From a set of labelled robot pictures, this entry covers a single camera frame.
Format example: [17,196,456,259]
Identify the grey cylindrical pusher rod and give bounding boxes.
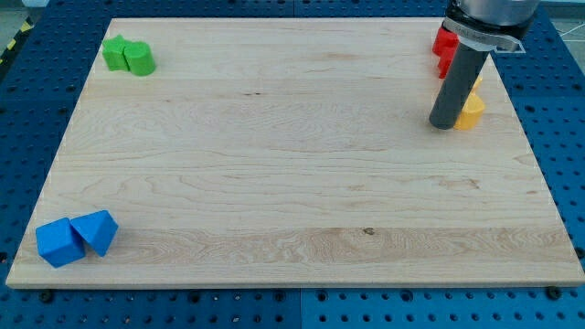
[429,43,488,130]

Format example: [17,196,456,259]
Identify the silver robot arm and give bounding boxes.
[429,0,539,130]

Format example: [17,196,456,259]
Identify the green star block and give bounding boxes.
[102,35,131,71]

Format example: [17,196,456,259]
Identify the red block lower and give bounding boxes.
[438,47,457,79]

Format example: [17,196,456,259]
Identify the red block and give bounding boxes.
[438,47,457,79]
[431,26,459,57]

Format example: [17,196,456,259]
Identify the red block upper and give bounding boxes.
[431,26,459,57]

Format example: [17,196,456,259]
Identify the yellow cylinder block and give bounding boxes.
[453,93,485,131]

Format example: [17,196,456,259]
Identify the wooden board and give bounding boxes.
[6,18,584,289]

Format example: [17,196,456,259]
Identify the green cylinder block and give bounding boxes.
[123,41,156,76]

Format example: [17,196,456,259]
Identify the blue triangular block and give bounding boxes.
[70,210,119,257]

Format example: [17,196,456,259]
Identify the blue cube block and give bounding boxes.
[36,218,86,268]

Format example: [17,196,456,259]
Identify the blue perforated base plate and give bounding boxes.
[1,0,584,328]

